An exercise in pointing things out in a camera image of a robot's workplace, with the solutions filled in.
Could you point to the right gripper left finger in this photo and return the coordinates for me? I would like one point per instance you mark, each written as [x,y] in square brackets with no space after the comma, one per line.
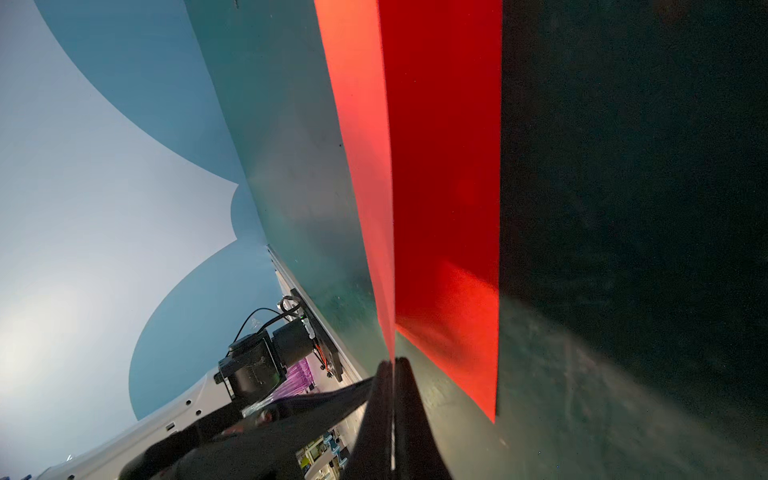
[371,457]

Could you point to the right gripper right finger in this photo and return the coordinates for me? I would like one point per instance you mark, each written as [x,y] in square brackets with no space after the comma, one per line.
[415,451]

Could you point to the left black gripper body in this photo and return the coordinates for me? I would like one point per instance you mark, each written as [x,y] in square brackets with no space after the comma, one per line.
[225,445]

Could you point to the red square paper sheet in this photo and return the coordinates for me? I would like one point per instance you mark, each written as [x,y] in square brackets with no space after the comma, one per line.
[417,89]

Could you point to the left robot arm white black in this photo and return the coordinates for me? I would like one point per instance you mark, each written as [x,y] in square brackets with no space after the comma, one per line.
[253,367]

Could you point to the purple blue glass vase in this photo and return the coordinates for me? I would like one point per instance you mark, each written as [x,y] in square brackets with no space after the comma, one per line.
[299,380]

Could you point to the front aluminium rail base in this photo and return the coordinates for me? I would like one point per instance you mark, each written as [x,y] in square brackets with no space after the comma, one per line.
[349,428]

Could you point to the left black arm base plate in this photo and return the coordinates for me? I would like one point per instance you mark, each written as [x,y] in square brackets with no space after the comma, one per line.
[326,348]

